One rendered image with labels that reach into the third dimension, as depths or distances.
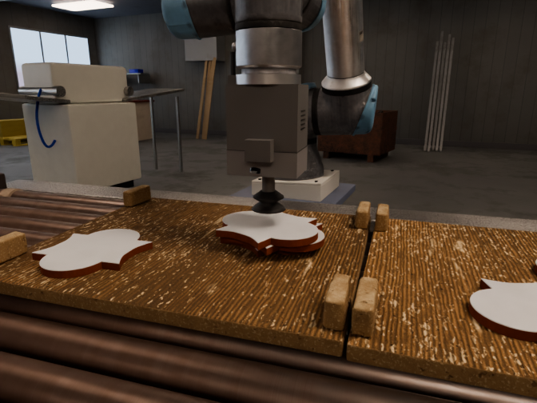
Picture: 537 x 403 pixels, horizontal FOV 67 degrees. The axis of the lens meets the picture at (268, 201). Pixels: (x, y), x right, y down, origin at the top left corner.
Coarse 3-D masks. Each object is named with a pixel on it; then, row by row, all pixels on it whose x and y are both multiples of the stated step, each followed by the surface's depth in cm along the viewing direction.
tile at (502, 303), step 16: (496, 288) 39; (512, 288) 39; (528, 288) 39; (480, 304) 36; (496, 304) 36; (512, 304) 36; (528, 304) 36; (480, 320) 35; (496, 320) 34; (512, 320) 34; (528, 320) 34; (512, 336) 33; (528, 336) 32
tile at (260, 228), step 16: (224, 224) 52; (240, 224) 52; (256, 224) 52; (272, 224) 52; (288, 224) 52; (304, 224) 52; (240, 240) 49; (256, 240) 46; (272, 240) 47; (288, 240) 46; (304, 240) 47
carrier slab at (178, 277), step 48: (48, 240) 54; (144, 240) 54; (192, 240) 54; (336, 240) 54; (0, 288) 43; (48, 288) 41; (96, 288) 41; (144, 288) 41; (192, 288) 41; (240, 288) 41; (288, 288) 41; (240, 336) 35; (288, 336) 34; (336, 336) 33
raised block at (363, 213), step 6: (360, 204) 61; (366, 204) 62; (360, 210) 58; (366, 210) 58; (360, 216) 58; (366, 216) 58; (360, 222) 58; (366, 222) 58; (360, 228) 59; (366, 228) 58
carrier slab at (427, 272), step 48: (384, 240) 54; (432, 240) 54; (480, 240) 54; (528, 240) 54; (384, 288) 41; (432, 288) 41; (480, 288) 41; (384, 336) 33; (432, 336) 33; (480, 336) 33; (480, 384) 30; (528, 384) 28
